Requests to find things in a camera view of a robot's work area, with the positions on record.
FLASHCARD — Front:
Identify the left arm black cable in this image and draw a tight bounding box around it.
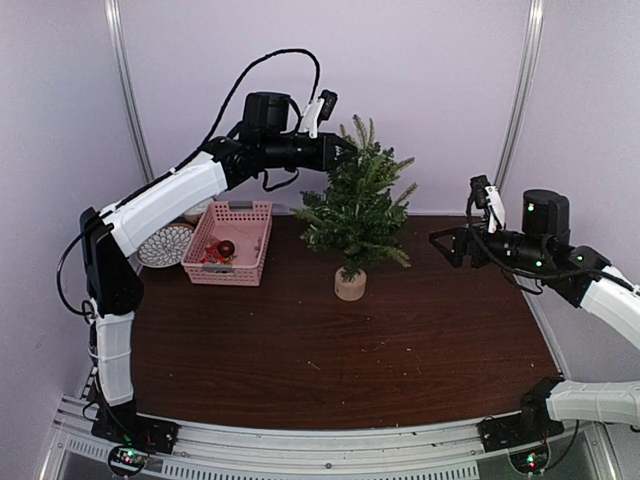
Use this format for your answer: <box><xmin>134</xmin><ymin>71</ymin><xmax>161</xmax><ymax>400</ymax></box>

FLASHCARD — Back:
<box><xmin>164</xmin><ymin>48</ymin><xmax>322</xmax><ymax>176</ymax></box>

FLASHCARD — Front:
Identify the blue white patterned plate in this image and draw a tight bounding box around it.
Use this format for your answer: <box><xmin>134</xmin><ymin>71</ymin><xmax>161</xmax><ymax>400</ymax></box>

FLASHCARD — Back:
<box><xmin>136</xmin><ymin>223</ymin><xmax>195</xmax><ymax>269</ymax></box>

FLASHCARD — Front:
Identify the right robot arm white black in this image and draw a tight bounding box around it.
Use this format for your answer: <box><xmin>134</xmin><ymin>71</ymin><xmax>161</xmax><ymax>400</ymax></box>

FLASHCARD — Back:
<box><xmin>429</xmin><ymin>182</ymin><xmax>639</xmax><ymax>442</ymax></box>

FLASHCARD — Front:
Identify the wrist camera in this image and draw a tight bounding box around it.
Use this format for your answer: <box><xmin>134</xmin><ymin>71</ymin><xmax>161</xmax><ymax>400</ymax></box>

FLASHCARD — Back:
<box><xmin>299</xmin><ymin>89</ymin><xmax>338</xmax><ymax>139</ymax></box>
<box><xmin>470</xmin><ymin>175</ymin><xmax>506</xmax><ymax>234</ymax></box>

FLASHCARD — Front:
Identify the gold star ornament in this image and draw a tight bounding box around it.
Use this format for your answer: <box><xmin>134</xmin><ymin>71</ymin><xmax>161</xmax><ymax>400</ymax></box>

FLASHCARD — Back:
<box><xmin>201</xmin><ymin>250</ymin><xmax>236</xmax><ymax>265</ymax></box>

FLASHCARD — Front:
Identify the right aluminium corner post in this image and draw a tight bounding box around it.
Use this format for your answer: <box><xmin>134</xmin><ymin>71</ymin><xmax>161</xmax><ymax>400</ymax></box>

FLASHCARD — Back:
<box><xmin>495</xmin><ymin>0</ymin><xmax>546</xmax><ymax>191</ymax></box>

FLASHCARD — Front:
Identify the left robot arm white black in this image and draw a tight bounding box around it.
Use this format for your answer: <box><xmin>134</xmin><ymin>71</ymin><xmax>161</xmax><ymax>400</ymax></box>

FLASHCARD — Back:
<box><xmin>80</xmin><ymin>90</ymin><xmax>355</xmax><ymax>444</ymax></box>

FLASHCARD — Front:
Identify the aluminium corner post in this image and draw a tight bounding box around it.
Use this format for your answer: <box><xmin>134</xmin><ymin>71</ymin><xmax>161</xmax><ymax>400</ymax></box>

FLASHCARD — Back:
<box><xmin>495</xmin><ymin>0</ymin><xmax>546</xmax><ymax>191</ymax></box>
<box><xmin>104</xmin><ymin>0</ymin><xmax>155</xmax><ymax>183</ymax></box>

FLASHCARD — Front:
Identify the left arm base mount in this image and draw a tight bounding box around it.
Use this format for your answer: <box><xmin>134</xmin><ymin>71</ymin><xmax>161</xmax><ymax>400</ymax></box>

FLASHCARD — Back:
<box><xmin>91</xmin><ymin>407</ymin><xmax>179</xmax><ymax>478</ymax></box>

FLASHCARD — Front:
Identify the small green christmas tree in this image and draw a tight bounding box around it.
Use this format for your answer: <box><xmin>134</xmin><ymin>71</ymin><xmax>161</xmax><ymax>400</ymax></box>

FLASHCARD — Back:
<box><xmin>293</xmin><ymin>114</ymin><xmax>418</xmax><ymax>302</ymax></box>

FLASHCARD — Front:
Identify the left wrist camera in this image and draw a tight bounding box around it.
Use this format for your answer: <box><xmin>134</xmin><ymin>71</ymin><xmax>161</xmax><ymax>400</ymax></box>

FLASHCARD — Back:
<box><xmin>299</xmin><ymin>89</ymin><xmax>338</xmax><ymax>139</ymax></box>

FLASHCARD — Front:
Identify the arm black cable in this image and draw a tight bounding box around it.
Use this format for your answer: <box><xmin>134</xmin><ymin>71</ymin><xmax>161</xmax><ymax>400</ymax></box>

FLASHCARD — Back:
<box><xmin>464</xmin><ymin>197</ymin><xmax>551</xmax><ymax>296</ymax></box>
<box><xmin>164</xmin><ymin>48</ymin><xmax>322</xmax><ymax>176</ymax></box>

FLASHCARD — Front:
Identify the aluminium front rail frame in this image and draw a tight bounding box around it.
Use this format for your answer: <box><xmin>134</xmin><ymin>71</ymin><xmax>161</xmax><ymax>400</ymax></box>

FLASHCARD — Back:
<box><xmin>37</xmin><ymin>394</ymin><xmax>626</xmax><ymax>480</ymax></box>

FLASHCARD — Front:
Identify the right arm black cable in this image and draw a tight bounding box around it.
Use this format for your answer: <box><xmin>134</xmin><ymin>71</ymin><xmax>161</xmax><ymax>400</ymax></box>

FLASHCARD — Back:
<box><xmin>464</xmin><ymin>197</ymin><xmax>551</xmax><ymax>296</ymax></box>

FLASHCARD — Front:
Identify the left aluminium corner post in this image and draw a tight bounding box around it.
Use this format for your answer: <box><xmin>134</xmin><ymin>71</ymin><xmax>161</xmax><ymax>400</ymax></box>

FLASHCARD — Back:
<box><xmin>104</xmin><ymin>0</ymin><xmax>155</xmax><ymax>183</ymax></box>

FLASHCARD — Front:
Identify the red ball ornament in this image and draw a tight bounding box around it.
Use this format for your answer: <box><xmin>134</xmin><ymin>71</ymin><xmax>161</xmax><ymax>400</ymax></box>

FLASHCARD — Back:
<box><xmin>217</xmin><ymin>240</ymin><xmax>235</xmax><ymax>258</ymax></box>

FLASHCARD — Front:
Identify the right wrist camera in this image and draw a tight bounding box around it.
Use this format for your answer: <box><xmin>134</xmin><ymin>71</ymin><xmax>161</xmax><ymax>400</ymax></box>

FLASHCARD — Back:
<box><xmin>470</xmin><ymin>175</ymin><xmax>506</xmax><ymax>234</ymax></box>

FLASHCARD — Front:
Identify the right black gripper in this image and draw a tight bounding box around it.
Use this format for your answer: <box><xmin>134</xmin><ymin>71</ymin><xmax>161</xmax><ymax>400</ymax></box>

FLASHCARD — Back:
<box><xmin>428</xmin><ymin>219</ymin><xmax>549</xmax><ymax>275</ymax></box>

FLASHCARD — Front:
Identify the pink plastic basket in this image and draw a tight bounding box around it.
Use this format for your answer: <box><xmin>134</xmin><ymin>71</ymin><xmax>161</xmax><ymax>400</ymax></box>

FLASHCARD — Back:
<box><xmin>181</xmin><ymin>201</ymin><xmax>273</xmax><ymax>287</ymax></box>

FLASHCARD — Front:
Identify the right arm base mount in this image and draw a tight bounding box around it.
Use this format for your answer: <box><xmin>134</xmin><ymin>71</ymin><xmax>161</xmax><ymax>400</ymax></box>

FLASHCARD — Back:
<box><xmin>477</xmin><ymin>414</ymin><xmax>565</xmax><ymax>477</ymax></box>

